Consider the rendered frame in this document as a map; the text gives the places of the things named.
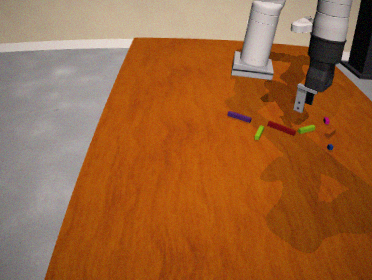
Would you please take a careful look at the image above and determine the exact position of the lime green rod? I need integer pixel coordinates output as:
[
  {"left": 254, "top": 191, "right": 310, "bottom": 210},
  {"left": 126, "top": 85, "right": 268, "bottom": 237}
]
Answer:
[
  {"left": 298, "top": 125, "right": 316, "bottom": 134},
  {"left": 254, "top": 125, "right": 264, "bottom": 140}
]

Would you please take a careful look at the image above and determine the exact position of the dark red rod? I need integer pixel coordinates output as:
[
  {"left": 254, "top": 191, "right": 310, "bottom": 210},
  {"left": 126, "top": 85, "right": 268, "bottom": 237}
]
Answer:
[{"left": 268, "top": 121, "right": 296, "bottom": 136}]

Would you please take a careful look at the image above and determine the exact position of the purple rod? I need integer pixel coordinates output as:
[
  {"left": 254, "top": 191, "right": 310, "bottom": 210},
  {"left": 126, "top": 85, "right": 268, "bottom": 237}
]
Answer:
[{"left": 227, "top": 111, "right": 252, "bottom": 123}]

